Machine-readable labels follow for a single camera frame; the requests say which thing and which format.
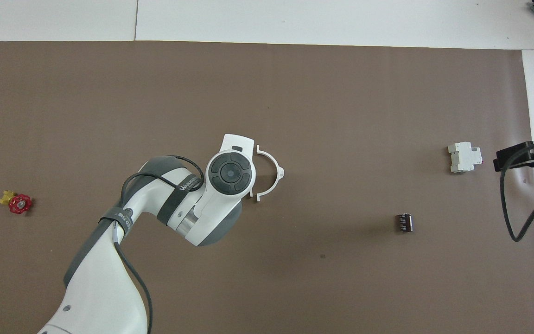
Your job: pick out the black cylindrical capacitor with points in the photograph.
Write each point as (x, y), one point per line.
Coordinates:
(404, 222)

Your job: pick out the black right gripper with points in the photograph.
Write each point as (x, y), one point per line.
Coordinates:
(522, 155)

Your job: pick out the brass valve red handwheel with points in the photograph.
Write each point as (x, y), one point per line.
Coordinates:
(19, 204)

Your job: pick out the white half pipe clamp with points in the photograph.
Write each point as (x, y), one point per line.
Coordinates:
(279, 172)

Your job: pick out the white circuit breaker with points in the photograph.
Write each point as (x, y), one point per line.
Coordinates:
(464, 157)

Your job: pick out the brown paper table mat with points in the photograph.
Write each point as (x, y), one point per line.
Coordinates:
(267, 93)

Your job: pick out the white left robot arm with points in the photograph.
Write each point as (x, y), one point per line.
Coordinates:
(95, 287)

